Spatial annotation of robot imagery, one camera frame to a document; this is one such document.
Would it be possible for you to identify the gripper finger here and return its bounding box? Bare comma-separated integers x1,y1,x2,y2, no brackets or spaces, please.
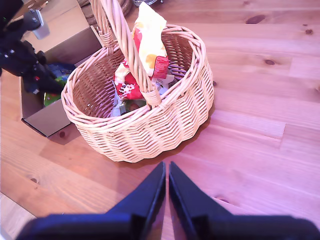
168,161,235,240
23,76,41,95
107,161,167,240
37,72,64,95

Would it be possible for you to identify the woven wicker basket with handle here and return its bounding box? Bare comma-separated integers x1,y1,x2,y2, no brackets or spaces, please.
61,0,215,164

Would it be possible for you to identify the orange red white snack bag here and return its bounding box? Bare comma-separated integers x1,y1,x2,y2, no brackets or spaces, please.
113,1,170,101

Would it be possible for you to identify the brown cardboard box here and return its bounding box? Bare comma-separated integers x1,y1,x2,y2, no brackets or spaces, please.
19,0,104,138

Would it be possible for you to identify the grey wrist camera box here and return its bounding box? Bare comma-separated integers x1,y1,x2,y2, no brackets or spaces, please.
22,9,50,40

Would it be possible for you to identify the silver white snack bag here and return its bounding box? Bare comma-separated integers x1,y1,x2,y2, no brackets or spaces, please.
109,73,176,118

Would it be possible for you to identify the blue green snack bag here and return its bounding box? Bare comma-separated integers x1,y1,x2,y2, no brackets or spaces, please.
43,62,76,107

